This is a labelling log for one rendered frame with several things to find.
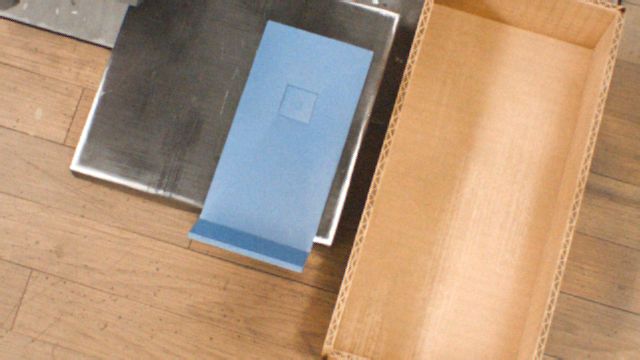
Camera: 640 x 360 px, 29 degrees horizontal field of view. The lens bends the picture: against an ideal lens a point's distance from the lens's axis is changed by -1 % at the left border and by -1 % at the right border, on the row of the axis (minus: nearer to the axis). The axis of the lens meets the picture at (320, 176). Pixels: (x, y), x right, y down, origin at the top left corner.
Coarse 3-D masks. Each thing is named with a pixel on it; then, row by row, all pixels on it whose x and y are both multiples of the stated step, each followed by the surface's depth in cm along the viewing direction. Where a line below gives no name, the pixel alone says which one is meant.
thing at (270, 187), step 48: (288, 48) 79; (336, 48) 79; (336, 96) 79; (240, 144) 78; (288, 144) 78; (336, 144) 78; (240, 192) 77; (288, 192) 77; (240, 240) 74; (288, 240) 76
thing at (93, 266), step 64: (0, 64) 81; (64, 64) 81; (0, 128) 80; (64, 128) 80; (0, 192) 79; (64, 192) 79; (0, 256) 78; (64, 256) 78; (128, 256) 78; (192, 256) 78; (320, 256) 78; (576, 256) 79; (0, 320) 77; (64, 320) 77; (128, 320) 77; (192, 320) 77; (256, 320) 77; (320, 320) 77; (576, 320) 78
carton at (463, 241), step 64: (448, 0) 81; (512, 0) 78; (576, 0) 76; (448, 64) 81; (512, 64) 81; (576, 64) 82; (448, 128) 80; (512, 128) 80; (576, 128) 79; (384, 192) 79; (448, 192) 79; (512, 192) 79; (576, 192) 73; (384, 256) 78; (448, 256) 78; (512, 256) 78; (384, 320) 77; (448, 320) 77; (512, 320) 77
